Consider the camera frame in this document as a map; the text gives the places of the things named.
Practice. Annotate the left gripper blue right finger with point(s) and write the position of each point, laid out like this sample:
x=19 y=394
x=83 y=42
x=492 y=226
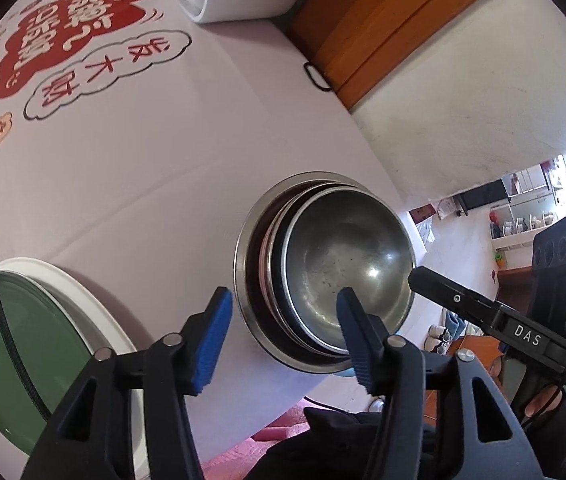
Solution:
x=364 y=336

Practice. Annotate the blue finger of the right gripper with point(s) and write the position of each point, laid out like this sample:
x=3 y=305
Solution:
x=469 y=305

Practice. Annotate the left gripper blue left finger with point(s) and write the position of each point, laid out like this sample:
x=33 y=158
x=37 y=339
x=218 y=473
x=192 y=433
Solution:
x=204 y=335

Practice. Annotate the wide steel bowl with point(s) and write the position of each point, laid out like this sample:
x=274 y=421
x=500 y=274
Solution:
x=256 y=314

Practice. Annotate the pink steel bowl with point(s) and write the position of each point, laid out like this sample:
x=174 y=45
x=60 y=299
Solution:
x=273 y=279

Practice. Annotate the white paper plate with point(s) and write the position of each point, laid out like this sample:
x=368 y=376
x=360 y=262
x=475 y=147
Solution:
x=93 y=322

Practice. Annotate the right hand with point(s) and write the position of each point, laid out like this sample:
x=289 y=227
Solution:
x=538 y=399

